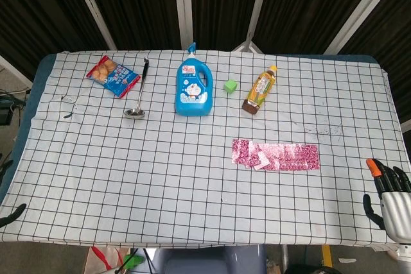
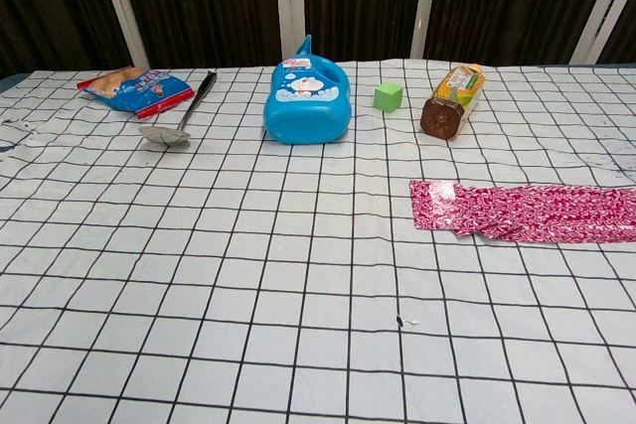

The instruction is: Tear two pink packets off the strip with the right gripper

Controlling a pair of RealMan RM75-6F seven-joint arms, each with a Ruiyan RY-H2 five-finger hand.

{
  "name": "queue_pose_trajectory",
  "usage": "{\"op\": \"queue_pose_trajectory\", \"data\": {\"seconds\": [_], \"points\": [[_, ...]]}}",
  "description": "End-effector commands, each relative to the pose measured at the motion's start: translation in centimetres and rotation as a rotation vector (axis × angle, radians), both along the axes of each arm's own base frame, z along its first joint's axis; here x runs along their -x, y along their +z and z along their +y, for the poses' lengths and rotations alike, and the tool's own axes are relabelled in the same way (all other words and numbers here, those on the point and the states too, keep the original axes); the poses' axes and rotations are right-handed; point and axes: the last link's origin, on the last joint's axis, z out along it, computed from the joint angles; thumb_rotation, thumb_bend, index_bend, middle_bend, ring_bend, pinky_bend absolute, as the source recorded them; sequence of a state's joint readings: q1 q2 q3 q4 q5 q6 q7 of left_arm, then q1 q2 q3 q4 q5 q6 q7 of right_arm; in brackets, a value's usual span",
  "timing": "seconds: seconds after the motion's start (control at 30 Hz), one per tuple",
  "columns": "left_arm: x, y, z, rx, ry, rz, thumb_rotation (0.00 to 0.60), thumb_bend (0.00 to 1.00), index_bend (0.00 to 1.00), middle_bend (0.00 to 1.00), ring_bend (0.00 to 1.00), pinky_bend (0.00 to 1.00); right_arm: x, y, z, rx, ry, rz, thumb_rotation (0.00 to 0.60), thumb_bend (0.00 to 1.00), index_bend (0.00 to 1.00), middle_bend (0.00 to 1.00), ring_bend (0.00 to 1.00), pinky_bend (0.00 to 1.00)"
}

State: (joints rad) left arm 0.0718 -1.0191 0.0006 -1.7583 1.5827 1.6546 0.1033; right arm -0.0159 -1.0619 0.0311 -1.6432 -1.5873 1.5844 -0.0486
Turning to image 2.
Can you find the single pink patterned packet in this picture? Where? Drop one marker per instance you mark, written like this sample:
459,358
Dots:
429,208

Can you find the blue detergent bottle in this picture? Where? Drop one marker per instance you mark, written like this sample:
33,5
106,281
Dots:
303,111

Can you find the white black checkered tablecloth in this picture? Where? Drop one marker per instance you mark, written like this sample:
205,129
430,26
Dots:
248,270

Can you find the green cube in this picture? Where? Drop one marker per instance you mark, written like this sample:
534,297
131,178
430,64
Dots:
387,98

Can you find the yellow label tea bottle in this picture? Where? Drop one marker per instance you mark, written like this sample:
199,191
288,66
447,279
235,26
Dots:
442,116

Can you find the blue red snack bag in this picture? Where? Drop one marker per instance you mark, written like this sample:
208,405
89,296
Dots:
134,91

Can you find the pink patterned packet strip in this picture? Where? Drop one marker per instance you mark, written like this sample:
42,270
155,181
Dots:
546,210

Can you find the white partition frame post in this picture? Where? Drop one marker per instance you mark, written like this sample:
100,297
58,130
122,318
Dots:
425,7
289,7
596,12
124,12

